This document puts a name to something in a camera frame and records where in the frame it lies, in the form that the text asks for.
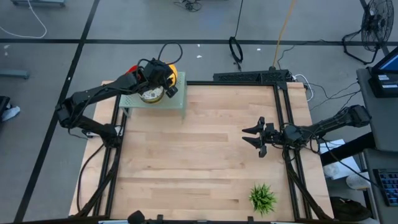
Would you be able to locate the yellow plastic mini bowl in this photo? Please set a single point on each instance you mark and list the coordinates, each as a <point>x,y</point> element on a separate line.
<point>173,74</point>

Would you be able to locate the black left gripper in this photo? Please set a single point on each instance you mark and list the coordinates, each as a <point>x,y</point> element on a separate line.
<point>157,74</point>

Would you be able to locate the white rounded object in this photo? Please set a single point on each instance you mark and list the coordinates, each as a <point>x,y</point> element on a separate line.
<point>357,182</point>

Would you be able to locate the red plastic mini bowl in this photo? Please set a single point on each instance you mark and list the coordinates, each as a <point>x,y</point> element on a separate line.
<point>132,69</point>

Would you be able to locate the green dish mat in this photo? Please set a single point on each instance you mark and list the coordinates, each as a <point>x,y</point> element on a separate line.
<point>177,99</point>

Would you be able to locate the computer monitor with blue screen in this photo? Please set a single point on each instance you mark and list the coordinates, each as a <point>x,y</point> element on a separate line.
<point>390,63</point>

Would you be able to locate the white paper on floor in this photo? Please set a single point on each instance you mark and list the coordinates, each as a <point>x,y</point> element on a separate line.
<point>339,168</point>

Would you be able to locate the person's foot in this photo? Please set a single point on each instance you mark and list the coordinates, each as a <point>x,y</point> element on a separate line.
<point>11,112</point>

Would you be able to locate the black computer keyboard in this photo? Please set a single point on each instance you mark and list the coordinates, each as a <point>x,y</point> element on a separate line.
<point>390,186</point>

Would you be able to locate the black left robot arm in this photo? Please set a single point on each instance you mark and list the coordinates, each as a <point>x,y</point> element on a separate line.
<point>93,93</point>

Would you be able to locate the black device with white labels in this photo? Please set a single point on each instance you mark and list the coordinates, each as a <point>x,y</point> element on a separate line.
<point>382,90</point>

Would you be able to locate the black floor tape strip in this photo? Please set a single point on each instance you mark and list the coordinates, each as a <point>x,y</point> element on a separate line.
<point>124,40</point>
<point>75,59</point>

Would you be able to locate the black bag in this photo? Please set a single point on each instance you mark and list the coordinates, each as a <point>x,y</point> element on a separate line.
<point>351,210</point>

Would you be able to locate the small green artificial plant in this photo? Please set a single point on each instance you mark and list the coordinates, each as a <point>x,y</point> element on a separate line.
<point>262,199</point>

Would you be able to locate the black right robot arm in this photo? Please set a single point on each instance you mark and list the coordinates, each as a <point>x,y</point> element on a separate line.
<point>335,121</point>

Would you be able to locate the black floor fan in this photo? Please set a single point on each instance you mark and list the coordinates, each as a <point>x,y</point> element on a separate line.
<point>377,25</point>

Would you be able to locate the gray desk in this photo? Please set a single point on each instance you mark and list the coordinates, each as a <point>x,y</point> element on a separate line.
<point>371,161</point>
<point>376,137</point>

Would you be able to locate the gray cart base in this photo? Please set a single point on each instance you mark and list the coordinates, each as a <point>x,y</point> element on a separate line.
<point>37,2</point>

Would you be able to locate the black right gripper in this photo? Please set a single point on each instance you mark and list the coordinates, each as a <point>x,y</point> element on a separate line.
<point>280,135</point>

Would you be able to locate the black desk crossbar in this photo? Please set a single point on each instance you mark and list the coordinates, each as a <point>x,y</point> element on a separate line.
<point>348,149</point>

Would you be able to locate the mustard bowl with terrazzo inside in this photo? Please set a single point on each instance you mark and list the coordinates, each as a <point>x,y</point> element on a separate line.
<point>152,95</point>

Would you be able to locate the gray furniture foot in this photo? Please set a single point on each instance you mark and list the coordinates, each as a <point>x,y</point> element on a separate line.
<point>14,74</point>

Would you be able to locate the black perforated metal box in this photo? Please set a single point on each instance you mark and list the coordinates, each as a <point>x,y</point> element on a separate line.
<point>252,76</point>

